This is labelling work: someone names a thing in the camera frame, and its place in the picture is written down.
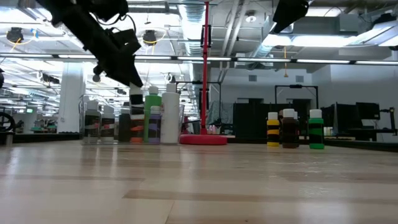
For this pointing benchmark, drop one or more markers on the dark blue paint bottle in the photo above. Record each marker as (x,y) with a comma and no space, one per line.
(296,115)

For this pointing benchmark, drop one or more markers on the white pillar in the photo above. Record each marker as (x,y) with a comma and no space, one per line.
(71,102)

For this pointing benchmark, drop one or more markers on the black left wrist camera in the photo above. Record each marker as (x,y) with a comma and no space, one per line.
(126,40)

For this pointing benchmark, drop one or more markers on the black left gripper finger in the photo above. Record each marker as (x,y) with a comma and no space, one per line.
(122,73)

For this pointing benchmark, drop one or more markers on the tall white plastic bottle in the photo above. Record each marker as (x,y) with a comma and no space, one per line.
(170,118)

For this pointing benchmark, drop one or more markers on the clear plastic bin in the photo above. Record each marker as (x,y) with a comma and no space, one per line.
(81,137)

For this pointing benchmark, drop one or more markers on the black background frame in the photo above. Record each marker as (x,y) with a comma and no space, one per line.
(295,86)

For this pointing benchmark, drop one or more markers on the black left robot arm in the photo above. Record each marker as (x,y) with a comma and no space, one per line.
(62,9)

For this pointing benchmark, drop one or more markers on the brown paint bottle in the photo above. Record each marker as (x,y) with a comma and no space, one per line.
(290,130)

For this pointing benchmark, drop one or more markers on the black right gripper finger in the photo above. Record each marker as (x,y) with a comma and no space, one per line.
(289,12)

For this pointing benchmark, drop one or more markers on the orange paint bottle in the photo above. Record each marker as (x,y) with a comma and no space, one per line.
(137,129)

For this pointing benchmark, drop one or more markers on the small green paint bottle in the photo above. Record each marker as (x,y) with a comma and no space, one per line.
(316,133)

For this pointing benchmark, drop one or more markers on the dark maroon paint bottle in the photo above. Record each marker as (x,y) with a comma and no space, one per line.
(92,124)

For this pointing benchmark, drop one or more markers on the silver spiral ventilation duct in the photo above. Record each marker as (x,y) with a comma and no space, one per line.
(292,31)

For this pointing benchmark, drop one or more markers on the red desk lamp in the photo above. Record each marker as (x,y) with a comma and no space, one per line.
(202,140)

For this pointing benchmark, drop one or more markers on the yellow paint bottle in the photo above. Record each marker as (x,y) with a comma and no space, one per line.
(273,123)

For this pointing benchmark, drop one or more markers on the overhead rail with light strips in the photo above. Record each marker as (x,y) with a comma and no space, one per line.
(264,59)

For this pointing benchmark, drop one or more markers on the black background monitor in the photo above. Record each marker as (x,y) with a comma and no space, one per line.
(367,111)

